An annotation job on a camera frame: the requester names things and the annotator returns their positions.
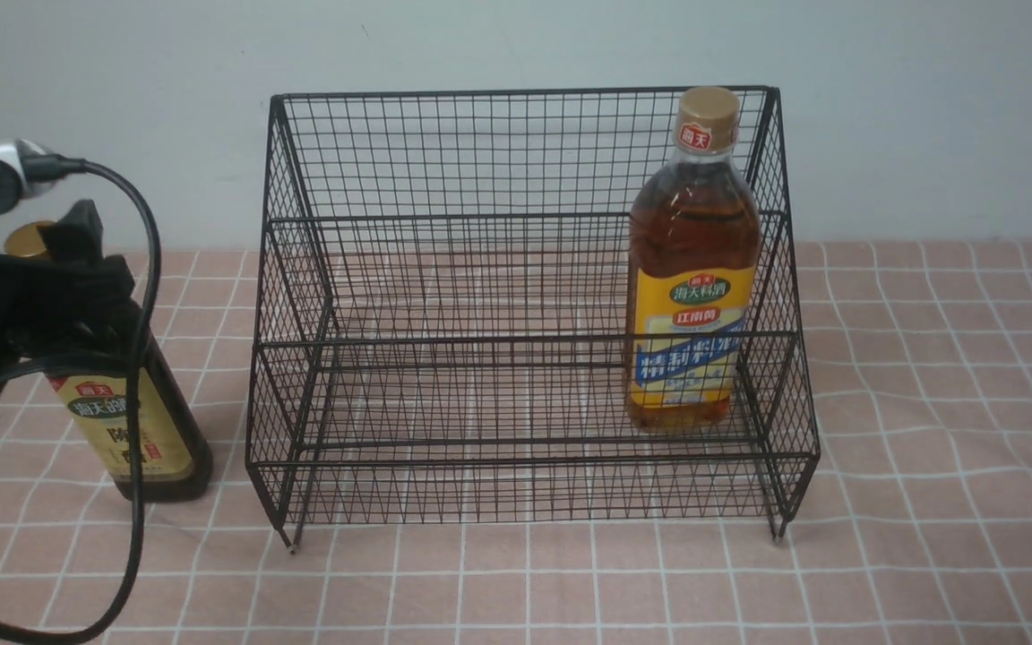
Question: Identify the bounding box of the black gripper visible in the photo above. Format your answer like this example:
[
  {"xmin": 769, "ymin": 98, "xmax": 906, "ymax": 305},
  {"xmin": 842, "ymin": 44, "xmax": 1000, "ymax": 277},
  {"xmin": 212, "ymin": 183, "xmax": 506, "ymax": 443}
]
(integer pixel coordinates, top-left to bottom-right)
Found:
[{"xmin": 0, "ymin": 200, "xmax": 138, "ymax": 387}]

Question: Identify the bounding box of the dark vinegar bottle yellow label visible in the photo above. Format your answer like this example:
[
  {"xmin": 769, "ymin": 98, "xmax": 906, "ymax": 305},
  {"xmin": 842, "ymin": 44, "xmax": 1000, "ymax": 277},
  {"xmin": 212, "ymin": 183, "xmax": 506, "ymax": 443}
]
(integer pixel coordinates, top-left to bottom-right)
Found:
[{"xmin": 4, "ymin": 218, "xmax": 213, "ymax": 503}]

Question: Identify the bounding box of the amber cooking wine bottle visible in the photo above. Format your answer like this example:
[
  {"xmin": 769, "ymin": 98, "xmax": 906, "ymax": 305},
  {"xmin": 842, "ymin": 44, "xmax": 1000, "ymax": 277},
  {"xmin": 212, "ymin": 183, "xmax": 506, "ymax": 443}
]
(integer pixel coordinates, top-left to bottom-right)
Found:
[{"xmin": 625, "ymin": 87, "xmax": 761, "ymax": 434}]

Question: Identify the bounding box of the pink checkered tablecloth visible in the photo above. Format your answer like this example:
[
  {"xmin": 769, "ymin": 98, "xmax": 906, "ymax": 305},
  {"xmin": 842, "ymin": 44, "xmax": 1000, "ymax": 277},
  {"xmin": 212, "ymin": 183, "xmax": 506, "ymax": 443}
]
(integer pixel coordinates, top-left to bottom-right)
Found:
[{"xmin": 101, "ymin": 241, "xmax": 1032, "ymax": 644}]

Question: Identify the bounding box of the black camera cable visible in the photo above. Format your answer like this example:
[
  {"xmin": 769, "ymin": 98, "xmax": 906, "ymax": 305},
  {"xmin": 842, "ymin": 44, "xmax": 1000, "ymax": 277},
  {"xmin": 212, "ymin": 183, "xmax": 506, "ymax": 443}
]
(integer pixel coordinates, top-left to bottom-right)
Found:
[{"xmin": 0, "ymin": 157, "xmax": 164, "ymax": 645}]

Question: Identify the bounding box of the black wire mesh rack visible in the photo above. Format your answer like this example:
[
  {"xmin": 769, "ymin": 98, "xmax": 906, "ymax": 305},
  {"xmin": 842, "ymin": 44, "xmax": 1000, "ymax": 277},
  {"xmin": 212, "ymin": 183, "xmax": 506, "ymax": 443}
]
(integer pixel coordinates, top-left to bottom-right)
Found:
[{"xmin": 245, "ymin": 85, "xmax": 821, "ymax": 548}]

